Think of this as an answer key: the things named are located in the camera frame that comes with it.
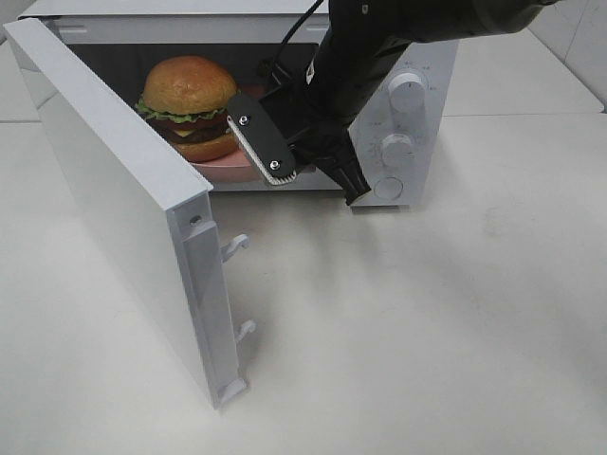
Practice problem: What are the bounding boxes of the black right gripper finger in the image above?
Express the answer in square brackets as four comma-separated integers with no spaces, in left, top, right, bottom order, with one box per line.
[314,129,371,206]

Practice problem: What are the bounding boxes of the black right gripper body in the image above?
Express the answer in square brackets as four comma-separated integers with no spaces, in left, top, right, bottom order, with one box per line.
[303,27,411,138]

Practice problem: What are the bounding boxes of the white round door button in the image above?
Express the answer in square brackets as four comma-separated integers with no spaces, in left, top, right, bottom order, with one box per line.
[374,176,404,201]

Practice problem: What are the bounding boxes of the pink round plate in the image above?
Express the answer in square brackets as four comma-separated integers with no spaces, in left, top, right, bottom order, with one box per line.
[191,82,316,183]

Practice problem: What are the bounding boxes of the burger with lettuce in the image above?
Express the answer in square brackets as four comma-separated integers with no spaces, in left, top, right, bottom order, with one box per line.
[135,55,238,163]

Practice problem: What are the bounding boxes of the white microwave door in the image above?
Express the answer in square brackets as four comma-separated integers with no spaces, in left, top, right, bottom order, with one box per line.
[5,18,255,408]

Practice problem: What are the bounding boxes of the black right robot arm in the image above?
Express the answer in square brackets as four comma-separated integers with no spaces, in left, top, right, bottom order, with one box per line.
[303,1,548,128]

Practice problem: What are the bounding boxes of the white lower timer knob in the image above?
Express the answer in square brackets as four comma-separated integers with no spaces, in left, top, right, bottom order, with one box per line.
[380,133,414,167]

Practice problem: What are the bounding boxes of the white upper power knob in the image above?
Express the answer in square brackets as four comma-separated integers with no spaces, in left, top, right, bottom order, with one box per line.
[388,71,427,113]

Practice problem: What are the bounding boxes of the white microwave oven body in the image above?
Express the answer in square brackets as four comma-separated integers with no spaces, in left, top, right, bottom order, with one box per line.
[16,0,462,209]

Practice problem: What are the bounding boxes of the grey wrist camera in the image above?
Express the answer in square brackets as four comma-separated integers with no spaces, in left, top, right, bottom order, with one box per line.
[227,83,316,186]

